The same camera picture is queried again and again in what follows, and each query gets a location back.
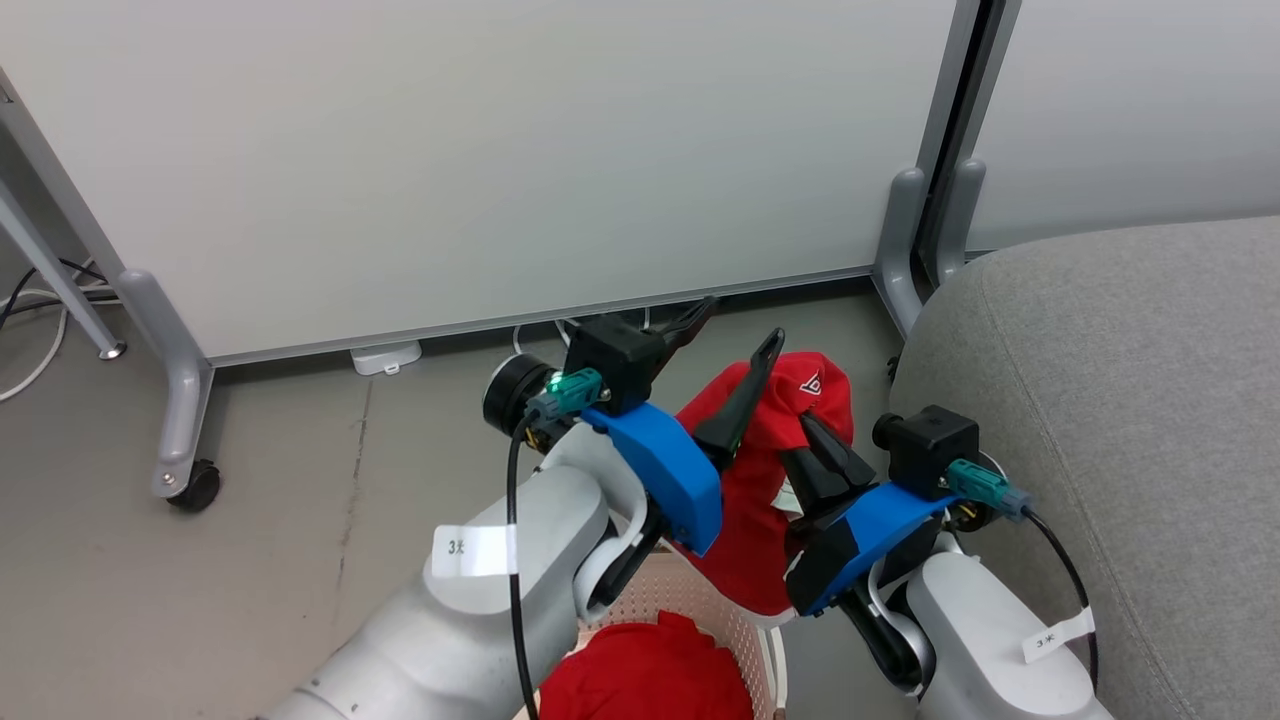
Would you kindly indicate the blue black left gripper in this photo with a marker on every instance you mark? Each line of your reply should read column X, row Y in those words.
column 670, row 480

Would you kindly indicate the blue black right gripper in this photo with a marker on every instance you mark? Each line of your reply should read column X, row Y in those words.
column 870, row 535

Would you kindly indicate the red garment with white logo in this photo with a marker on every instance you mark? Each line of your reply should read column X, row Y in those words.
column 750, row 540

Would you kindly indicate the plain red garment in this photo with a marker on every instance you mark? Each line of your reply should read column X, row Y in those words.
column 650, row 680

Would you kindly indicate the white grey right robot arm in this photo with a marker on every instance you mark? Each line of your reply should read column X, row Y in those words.
column 980, row 650

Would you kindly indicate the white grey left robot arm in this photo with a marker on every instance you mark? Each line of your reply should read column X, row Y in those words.
column 470, row 630

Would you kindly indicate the cream perforated laundry basket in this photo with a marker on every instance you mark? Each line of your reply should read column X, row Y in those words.
column 700, row 595

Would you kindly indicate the wide white partition panel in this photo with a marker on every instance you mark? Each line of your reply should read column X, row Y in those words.
column 500, row 150

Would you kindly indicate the white power adapter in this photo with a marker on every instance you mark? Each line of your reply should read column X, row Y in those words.
column 385, row 356

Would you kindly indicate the grey fabric sofa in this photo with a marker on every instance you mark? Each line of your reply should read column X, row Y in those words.
column 1150, row 400

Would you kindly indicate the narrow white partition panel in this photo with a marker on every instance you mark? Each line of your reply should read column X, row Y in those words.
column 1130, row 110

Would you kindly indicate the black caster wheel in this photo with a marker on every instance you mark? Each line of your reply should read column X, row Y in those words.
column 198, row 487

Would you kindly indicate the grey partition foot with caster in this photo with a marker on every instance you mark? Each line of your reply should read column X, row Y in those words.
column 180, row 380

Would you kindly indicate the grey metal table leg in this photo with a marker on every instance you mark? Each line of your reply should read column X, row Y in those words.
column 60, row 270

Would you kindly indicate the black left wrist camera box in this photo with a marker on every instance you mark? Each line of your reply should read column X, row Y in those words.
column 612, row 362

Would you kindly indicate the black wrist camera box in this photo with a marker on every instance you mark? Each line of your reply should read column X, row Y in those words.
column 612, row 362
column 925, row 445

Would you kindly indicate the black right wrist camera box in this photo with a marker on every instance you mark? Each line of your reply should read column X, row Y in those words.
column 925, row 445

